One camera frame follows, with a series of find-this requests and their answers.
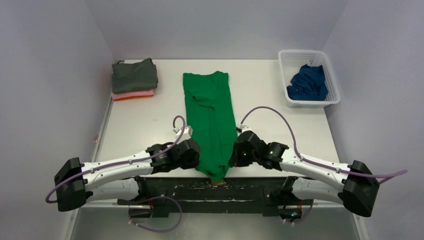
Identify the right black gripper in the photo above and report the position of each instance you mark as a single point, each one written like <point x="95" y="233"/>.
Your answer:
<point x="237" y="151"/>

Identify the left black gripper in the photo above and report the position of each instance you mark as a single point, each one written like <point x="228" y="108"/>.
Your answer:
<point x="193" y="162"/>

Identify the green t-shirt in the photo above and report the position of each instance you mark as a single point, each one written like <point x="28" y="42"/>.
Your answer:
<point x="210" y="114"/>

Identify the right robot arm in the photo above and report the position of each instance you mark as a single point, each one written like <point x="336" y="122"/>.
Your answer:
<point x="351" y="185"/>

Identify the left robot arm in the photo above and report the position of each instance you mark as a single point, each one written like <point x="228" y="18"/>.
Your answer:
<point x="75" y="182"/>

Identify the brown tape piece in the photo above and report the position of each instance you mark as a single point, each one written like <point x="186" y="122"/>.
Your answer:
<point x="217" y="182"/>

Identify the orange folded t-shirt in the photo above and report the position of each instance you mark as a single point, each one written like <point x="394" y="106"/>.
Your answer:
<point x="116" y="99"/>

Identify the blue crumpled t-shirt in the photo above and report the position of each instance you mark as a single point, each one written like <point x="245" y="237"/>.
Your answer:
<point x="308" y="84"/>

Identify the white plastic basket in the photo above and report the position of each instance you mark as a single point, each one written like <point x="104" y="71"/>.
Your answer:
<point x="290" y="61"/>

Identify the dark grey folded t-shirt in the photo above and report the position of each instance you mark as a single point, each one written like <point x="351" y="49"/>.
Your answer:
<point x="134" y="77"/>

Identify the pink folded t-shirt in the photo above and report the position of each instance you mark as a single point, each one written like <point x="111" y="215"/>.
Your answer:
<point x="134" y="93"/>

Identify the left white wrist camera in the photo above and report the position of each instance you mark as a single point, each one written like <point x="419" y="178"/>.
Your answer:
<point x="183" y="133"/>

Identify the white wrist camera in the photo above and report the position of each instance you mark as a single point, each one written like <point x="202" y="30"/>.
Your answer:
<point x="241" y="128"/>
<point x="183" y="133"/>

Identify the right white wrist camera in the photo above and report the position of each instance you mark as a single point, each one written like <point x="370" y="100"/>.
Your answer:
<point x="241" y="128"/>

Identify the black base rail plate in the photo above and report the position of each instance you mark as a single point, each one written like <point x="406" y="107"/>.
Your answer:
<point x="269" y="196"/>

